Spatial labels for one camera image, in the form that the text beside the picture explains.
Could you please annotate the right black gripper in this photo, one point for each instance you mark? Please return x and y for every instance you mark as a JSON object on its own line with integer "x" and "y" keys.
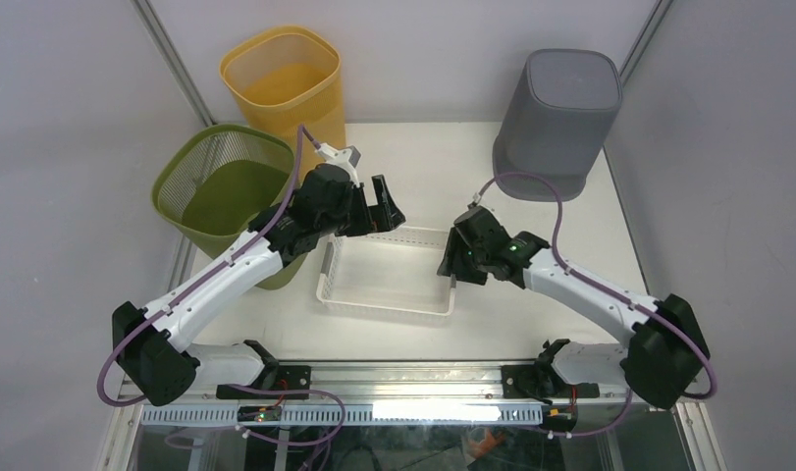
{"x": 451, "y": 263}

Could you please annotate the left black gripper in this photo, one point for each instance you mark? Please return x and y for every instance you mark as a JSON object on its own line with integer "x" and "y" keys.
{"x": 388, "y": 216}

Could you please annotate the white perforated plastic basket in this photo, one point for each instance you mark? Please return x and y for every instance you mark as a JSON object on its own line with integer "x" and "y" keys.
{"x": 391, "y": 277}

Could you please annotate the grey mesh waste bin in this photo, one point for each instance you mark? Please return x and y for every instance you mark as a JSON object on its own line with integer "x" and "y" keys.
{"x": 556, "y": 123}

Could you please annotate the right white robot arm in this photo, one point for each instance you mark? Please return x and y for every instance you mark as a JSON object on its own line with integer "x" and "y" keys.
{"x": 658, "y": 347}

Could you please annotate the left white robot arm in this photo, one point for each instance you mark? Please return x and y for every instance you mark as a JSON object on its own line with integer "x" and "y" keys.
{"x": 155, "y": 345}

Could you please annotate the yellow mesh waste bin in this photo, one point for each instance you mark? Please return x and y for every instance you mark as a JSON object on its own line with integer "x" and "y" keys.
{"x": 285, "y": 77}

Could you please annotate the green mesh waste bin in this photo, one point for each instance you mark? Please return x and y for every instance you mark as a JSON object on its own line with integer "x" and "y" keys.
{"x": 222, "y": 178}

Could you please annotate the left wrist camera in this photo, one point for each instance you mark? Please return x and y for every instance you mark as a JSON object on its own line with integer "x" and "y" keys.
{"x": 346, "y": 158}

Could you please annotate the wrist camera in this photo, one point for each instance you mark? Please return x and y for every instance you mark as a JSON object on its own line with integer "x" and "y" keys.
{"x": 346, "y": 158}
{"x": 477, "y": 201}

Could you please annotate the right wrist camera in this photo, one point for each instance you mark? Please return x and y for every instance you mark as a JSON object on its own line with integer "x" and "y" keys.
{"x": 477, "y": 201}

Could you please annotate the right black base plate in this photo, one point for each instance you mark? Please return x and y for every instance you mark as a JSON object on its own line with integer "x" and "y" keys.
{"x": 531, "y": 381}

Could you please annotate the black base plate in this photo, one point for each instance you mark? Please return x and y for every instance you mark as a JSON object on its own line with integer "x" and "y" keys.
{"x": 531, "y": 381}
{"x": 285, "y": 381}

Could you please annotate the white slotted cable duct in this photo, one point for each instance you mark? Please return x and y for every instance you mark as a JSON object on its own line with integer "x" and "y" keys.
{"x": 378, "y": 413}

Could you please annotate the aluminium mounting rail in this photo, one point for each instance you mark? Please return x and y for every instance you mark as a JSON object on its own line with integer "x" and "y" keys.
{"x": 364, "y": 381}

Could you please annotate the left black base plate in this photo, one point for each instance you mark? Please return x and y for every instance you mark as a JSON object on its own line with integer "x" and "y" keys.
{"x": 285, "y": 381}

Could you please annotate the right aluminium corner post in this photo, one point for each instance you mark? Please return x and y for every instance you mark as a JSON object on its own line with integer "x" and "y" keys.
{"x": 644, "y": 38}

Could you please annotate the aluminium corner post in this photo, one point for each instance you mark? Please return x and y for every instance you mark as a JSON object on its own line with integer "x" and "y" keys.
{"x": 173, "y": 60}
{"x": 644, "y": 38}

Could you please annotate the left aluminium corner post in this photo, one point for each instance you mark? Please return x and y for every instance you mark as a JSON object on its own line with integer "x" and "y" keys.
{"x": 173, "y": 60}

